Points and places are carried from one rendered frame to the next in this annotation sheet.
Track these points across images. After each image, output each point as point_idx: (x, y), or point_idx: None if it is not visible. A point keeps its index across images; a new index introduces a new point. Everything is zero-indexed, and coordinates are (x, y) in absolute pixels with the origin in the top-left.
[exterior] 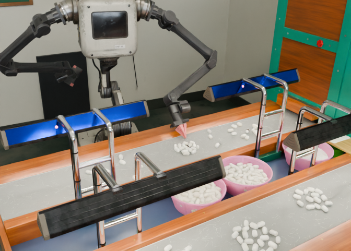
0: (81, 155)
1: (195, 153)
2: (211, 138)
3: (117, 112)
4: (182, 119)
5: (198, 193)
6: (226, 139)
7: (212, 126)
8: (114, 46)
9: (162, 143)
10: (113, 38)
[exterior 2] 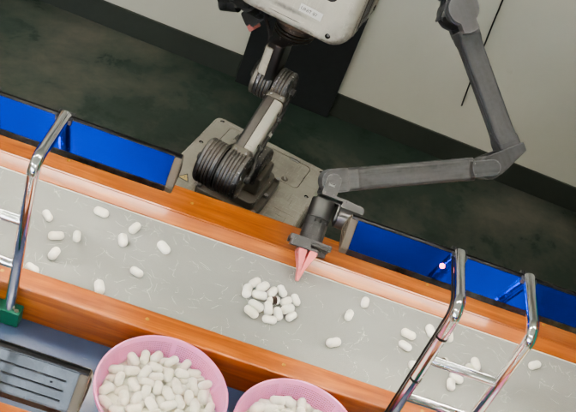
0: (75, 176)
1: (273, 325)
2: (345, 319)
3: (105, 146)
4: (315, 241)
5: (153, 404)
6: (376, 345)
7: (389, 298)
8: (299, 6)
9: (243, 258)
10: None
